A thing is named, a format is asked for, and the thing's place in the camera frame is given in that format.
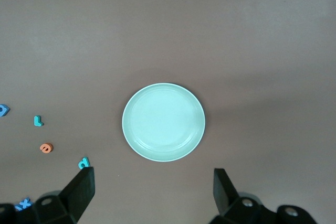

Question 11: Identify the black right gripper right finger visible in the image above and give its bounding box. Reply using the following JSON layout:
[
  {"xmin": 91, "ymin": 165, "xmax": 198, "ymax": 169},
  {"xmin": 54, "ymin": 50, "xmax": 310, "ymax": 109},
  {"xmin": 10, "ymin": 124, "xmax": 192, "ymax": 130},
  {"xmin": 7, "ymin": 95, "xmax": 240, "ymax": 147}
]
[{"xmin": 209, "ymin": 168, "xmax": 318, "ymax": 224}]

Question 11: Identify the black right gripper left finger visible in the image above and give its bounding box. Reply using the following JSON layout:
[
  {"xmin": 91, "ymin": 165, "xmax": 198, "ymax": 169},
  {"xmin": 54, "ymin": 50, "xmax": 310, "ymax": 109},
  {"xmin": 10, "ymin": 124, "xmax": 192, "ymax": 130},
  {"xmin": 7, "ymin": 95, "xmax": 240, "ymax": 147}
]
[{"xmin": 0, "ymin": 166, "xmax": 95, "ymax": 224}]

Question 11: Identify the orange letter e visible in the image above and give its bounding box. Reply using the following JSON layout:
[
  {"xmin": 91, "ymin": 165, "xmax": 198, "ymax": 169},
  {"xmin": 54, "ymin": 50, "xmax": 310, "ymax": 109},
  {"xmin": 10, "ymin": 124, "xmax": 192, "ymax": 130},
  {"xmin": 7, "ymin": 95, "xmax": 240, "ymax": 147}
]
[{"xmin": 39, "ymin": 143, "xmax": 53, "ymax": 154}]

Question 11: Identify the blue letter x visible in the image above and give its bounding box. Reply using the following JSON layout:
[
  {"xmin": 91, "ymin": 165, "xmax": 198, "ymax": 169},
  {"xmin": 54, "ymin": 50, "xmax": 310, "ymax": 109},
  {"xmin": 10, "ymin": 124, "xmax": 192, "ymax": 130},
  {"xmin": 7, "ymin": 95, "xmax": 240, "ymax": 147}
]
[{"xmin": 14, "ymin": 197, "xmax": 34, "ymax": 213}]

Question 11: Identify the green round plate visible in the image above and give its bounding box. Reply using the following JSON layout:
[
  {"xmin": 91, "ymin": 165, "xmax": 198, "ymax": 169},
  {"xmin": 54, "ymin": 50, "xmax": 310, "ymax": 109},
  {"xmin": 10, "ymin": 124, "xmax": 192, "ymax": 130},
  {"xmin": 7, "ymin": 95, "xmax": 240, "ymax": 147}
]
[{"xmin": 121, "ymin": 82, "xmax": 206, "ymax": 163}]

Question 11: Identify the blue letter g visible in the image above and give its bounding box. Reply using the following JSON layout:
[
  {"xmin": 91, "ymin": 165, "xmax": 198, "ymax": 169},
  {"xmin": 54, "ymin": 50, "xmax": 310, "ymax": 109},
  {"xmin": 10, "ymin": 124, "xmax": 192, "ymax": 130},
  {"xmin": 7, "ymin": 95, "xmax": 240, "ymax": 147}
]
[{"xmin": 0, "ymin": 103, "xmax": 11, "ymax": 117}]

